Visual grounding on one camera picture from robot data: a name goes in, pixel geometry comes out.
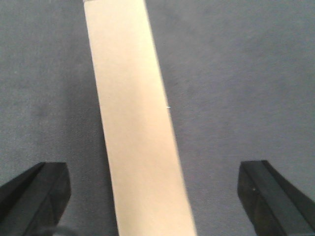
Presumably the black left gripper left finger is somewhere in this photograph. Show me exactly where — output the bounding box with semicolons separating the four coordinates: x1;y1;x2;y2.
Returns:
0;162;71;236

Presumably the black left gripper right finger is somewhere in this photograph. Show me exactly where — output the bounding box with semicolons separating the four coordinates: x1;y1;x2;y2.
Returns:
237;160;315;236

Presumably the brown cardboard package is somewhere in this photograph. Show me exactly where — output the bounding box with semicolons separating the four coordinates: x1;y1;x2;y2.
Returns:
84;0;196;236

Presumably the grey carpet mat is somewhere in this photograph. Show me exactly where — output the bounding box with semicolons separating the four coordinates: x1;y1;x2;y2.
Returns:
0;0;315;236

